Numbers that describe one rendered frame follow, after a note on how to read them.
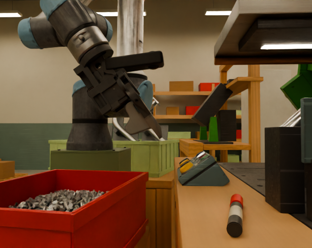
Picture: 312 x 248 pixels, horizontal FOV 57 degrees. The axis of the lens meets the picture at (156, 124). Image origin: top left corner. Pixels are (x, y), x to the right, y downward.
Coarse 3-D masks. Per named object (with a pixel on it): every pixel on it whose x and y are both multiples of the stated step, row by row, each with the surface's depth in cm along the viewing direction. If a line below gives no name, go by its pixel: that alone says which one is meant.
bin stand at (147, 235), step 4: (148, 228) 60; (148, 232) 58; (144, 236) 55; (148, 236) 57; (140, 240) 53; (144, 240) 53; (148, 240) 56; (136, 244) 51; (140, 244) 51; (144, 244) 51; (148, 244) 56
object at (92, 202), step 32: (0, 192) 46; (32, 192) 54; (64, 192) 56; (96, 192) 56; (128, 192) 46; (0, 224) 30; (32, 224) 29; (64, 224) 28; (96, 224) 34; (128, 224) 47
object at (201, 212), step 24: (192, 192) 48; (216, 192) 48; (240, 192) 48; (192, 216) 34; (216, 216) 34; (264, 216) 34; (288, 216) 34; (192, 240) 27; (216, 240) 27; (240, 240) 27; (264, 240) 27; (288, 240) 27
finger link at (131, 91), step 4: (128, 84) 53; (128, 88) 53; (132, 88) 53; (128, 92) 53; (132, 92) 53; (132, 96) 53; (136, 96) 53; (132, 100) 54; (140, 100) 53; (136, 104) 54; (140, 104) 53; (144, 104) 53; (140, 108) 54; (144, 108) 53; (140, 112) 54; (144, 112) 54; (148, 112) 54; (144, 116) 54
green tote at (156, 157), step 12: (60, 144) 150; (120, 144) 139; (132, 144) 137; (144, 144) 136; (156, 144) 134; (168, 144) 151; (132, 156) 137; (144, 156) 136; (156, 156) 134; (168, 156) 150; (48, 168) 151; (132, 168) 137; (144, 168) 136; (156, 168) 134; (168, 168) 149
